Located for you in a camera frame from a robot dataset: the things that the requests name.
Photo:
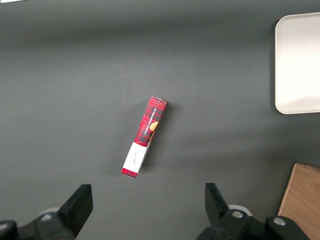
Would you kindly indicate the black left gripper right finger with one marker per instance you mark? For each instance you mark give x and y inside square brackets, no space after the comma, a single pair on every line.
[217,207]

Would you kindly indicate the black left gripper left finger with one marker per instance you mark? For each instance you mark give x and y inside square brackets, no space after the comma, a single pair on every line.
[78,207]

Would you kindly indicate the wooden drawer cabinet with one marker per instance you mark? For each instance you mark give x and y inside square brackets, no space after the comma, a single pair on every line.
[302,200]

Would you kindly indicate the red plaid cookie box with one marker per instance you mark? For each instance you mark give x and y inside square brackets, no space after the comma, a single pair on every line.
[146,135]

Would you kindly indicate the beige plastic tray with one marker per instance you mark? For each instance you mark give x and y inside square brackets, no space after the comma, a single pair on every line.
[298,65]

